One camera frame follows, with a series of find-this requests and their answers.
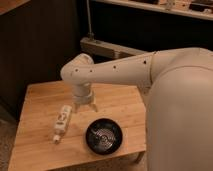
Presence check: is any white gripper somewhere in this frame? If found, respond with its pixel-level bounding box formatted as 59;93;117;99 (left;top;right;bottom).
72;83;98;113

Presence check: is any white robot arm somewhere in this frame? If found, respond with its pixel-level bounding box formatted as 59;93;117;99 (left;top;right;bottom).
60;47;213;171

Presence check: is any metal pole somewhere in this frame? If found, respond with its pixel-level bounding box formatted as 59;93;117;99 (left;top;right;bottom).
86;0;94;41

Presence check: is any dark wooden cabinet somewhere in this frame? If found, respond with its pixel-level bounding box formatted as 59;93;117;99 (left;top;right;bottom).
0;0;79;120

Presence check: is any wooden table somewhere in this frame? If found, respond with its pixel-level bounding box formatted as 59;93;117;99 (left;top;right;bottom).
8;81;146;171

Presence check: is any black ceramic bowl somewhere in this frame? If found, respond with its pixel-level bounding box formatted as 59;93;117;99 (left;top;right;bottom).
85;118;123;155

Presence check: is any grey metal beam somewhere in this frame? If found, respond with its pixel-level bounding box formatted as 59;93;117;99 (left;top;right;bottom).
80;37;144;59

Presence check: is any white plastic bottle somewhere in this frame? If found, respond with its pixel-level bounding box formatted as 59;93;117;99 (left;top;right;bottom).
53;105;72;144

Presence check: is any wooden shelf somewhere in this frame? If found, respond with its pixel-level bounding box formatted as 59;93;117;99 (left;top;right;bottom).
94;0;213;21

